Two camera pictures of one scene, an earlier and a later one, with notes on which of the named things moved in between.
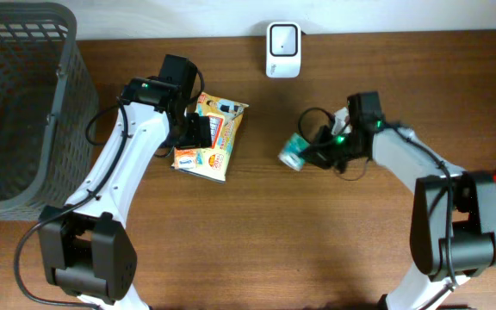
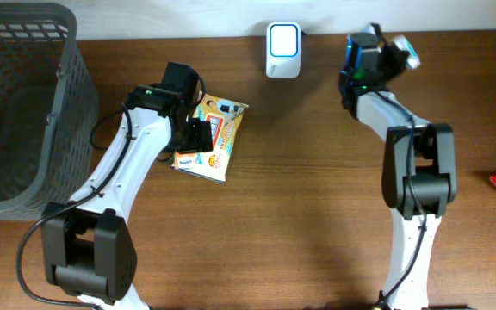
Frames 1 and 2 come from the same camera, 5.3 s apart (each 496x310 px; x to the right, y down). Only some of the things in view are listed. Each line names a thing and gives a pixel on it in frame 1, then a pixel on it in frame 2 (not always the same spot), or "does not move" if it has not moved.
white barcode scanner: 283,49 does not move
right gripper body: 337,148 to 392,65
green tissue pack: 293,151 to 402,43
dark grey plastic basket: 33,90 does not move
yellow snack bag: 213,163 does not move
